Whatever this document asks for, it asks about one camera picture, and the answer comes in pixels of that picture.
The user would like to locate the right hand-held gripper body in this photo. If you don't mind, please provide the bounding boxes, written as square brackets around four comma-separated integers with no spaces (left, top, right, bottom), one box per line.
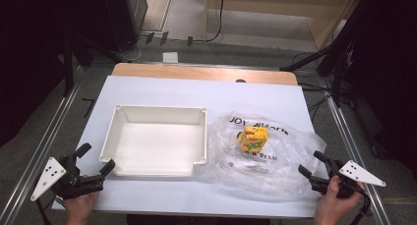
[309,159,387,199]

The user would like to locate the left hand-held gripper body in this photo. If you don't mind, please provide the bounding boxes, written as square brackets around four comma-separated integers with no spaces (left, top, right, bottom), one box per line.
[30,154,106,202]

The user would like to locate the clear plastic bag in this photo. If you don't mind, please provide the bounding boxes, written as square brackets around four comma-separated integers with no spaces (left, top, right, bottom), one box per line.
[196,111,328,200]

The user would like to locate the white plastic tray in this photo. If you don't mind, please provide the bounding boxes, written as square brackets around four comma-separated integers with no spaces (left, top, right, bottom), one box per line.
[98,104,209,178]

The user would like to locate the yellow drink carton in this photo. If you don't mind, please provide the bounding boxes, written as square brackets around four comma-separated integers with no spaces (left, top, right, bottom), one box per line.
[237,125,269,155]

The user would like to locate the person's left hand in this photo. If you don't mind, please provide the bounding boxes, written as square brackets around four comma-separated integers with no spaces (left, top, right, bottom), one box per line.
[63,191,100,225]

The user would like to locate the person's right hand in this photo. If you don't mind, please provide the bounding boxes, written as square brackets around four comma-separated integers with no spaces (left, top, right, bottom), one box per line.
[313,175,366,225]

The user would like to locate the black stand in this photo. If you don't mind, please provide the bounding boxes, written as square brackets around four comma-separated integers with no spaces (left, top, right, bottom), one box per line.
[279,28,357,108]
[62,34,96,97]

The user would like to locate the white table mat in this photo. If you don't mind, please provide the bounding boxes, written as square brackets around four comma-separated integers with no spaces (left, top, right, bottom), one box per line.
[51,75,325,219]

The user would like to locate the small white box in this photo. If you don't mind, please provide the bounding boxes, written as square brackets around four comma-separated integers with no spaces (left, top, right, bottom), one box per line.
[162,51,179,65]

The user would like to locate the wooden table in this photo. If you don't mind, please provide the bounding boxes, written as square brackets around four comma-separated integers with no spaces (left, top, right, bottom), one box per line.
[111,62,299,86]

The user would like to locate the black cabinet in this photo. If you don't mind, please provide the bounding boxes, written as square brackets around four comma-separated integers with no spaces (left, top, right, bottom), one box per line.
[75,0,149,64]

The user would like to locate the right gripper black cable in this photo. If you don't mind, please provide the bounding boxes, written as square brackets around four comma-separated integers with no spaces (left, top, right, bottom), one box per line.
[348,184,374,225]

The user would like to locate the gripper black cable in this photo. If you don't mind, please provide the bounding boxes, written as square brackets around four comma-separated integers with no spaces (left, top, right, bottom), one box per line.
[348,184,374,225]
[34,195,57,225]

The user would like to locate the metal floor rail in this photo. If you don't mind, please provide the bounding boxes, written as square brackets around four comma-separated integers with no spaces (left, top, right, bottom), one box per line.
[319,77,391,225]
[0,66,83,225]

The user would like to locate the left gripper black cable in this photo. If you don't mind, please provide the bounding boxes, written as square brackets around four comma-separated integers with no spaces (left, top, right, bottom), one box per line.
[34,195,57,225]

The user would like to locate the bundle of black cables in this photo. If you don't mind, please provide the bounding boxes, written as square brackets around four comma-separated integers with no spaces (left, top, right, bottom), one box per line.
[297,82,332,123]

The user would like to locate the black floor cable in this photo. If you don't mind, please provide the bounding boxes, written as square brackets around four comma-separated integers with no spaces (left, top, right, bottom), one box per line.
[193,0,227,43]

